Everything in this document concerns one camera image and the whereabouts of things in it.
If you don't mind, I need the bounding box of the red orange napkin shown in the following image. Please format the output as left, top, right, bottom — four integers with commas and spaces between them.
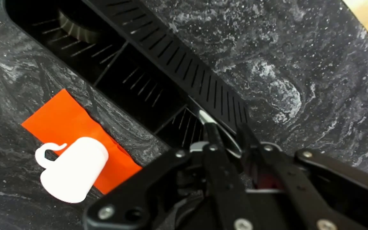
21, 88, 144, 196

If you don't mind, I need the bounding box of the white mug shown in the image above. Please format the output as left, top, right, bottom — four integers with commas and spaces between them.
35, 136, 110, 205

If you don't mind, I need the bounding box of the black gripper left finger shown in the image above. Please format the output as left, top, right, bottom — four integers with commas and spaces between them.
84, 122, 254, 230

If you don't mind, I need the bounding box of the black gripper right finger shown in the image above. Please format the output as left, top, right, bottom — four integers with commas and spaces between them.
236, 123, 368, 230

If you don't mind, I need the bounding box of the black slotted cutlery holder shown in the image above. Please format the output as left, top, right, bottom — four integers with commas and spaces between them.
4, 0, 251, 151

